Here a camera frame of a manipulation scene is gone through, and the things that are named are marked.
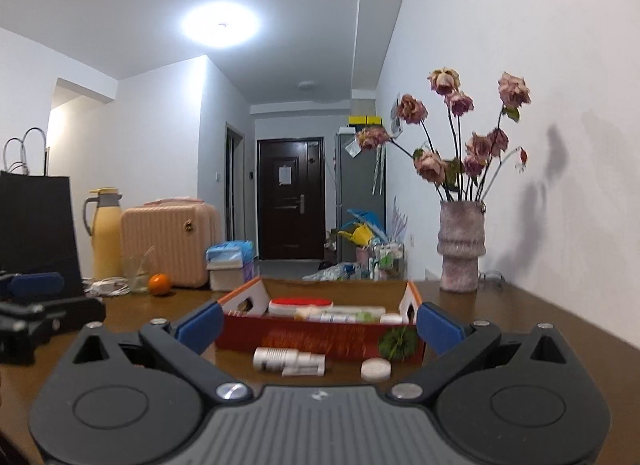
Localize wall picture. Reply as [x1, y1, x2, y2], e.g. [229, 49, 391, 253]
[389, 92, 407, 138]

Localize white ribbed round cap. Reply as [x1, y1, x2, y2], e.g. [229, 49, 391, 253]
[361, 358, 391, 381]

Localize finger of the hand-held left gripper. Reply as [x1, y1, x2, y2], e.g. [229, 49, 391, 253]
[0, 270, 66, 302]

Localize blue tissue pack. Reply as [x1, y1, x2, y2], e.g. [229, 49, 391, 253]
[206, 240, 256, 266]

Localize pink ribbed suitcase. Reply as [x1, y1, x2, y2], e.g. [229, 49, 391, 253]
[121, 199, 223, 289]

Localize white tube with label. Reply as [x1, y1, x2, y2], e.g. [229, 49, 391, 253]
[295, 309, 358, 324]

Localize black paper bag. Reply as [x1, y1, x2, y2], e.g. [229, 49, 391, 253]
[0, 171, 83, 298]

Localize hanging folded umbrella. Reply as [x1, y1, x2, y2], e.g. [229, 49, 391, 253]
[372, 148, 387, 196]

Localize grey ceramic vase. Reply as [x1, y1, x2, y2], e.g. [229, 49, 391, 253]
[436, 200, 487, 293]

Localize dried rose bouquet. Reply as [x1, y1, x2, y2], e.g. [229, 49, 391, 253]
[355, 66, 532, 203]

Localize white storage box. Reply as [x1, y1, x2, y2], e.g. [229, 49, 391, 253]
[207, 262, 258, 292]

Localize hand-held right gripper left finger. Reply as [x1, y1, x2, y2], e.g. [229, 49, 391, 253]
[71, 301, 253, 403]

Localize white plastic bottle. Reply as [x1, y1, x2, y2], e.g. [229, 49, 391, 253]
[252, 346, 327, 377]

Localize wire rack with bottles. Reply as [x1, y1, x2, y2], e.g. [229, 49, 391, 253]
[369, 240, 406, 281]

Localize white cables over bag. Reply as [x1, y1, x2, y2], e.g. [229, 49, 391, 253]
[2, 126, 50, 176]

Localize purple feather decoration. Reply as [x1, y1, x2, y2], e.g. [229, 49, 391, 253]
[390, 195, 411, 246]

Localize yellow thermos jug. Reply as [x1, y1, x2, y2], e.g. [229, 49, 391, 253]
[82, 188, 126, 281]

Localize red and white case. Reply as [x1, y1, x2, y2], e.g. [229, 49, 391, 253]
[268, 298, 334, 317]

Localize orange cardboard box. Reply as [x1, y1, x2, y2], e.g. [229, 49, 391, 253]
[215, 277, 426, 362]

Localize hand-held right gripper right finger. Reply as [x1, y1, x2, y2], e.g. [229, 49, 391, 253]
[385, 301, 571, 402]

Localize round ceiling light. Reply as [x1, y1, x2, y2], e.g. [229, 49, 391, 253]
[181, 1, 261, 48]

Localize clear plastic bags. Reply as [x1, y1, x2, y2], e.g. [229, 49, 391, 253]
[302, 262, 371, 282]

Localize blue and yellow toy pile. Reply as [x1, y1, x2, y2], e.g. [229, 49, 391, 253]
[337, 208, 388, 248]

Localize long white tube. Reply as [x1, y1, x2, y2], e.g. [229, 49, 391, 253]
[332, 305, 387, 316]

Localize grey side door frame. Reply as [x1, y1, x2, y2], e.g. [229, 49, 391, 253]
[225, 121, 248, 243]

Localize grey refrigerator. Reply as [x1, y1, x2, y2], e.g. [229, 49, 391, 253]
[336, 132, 387, 266]

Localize clear drinking glass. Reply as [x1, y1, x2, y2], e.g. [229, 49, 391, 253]
[122, 255, 151, 293]

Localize dark brown entrance door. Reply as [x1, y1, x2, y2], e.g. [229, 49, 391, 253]
[256, 138, 326, 261]

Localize white charger with cable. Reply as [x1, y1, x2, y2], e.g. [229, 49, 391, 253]
[82, 276, 130, 298]

